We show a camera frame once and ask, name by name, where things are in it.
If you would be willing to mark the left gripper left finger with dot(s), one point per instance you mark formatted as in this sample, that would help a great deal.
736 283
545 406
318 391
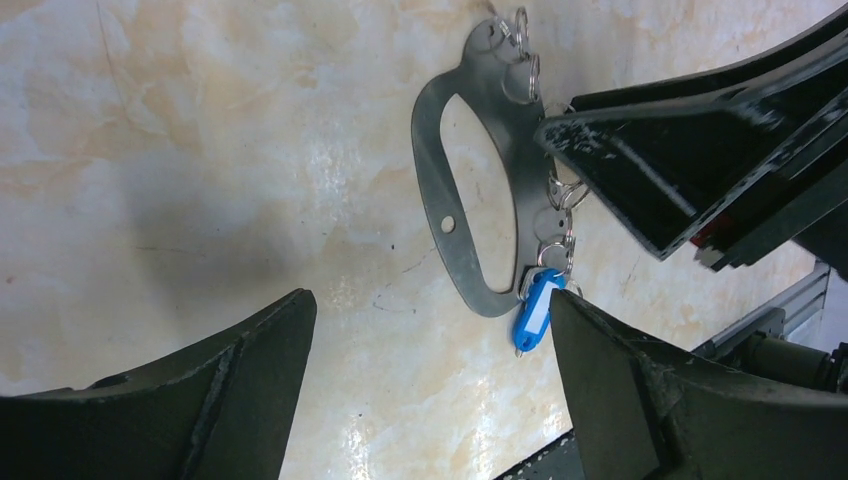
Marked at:
221 408

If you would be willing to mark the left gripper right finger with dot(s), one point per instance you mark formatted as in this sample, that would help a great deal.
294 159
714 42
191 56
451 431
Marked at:
643 408

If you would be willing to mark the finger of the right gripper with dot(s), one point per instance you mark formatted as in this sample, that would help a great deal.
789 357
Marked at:
736 160

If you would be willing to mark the blue key tag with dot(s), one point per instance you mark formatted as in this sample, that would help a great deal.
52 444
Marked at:
534 316

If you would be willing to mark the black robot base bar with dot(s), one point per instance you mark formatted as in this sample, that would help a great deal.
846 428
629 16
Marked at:
557 461

